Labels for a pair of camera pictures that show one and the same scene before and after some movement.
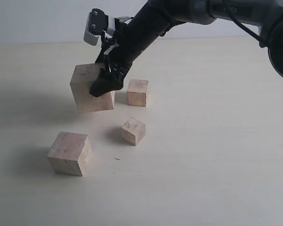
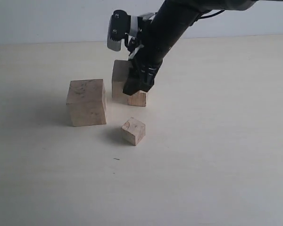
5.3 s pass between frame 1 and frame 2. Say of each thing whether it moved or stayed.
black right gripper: moved
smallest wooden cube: stayed
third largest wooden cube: stayed
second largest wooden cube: moved
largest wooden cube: moved
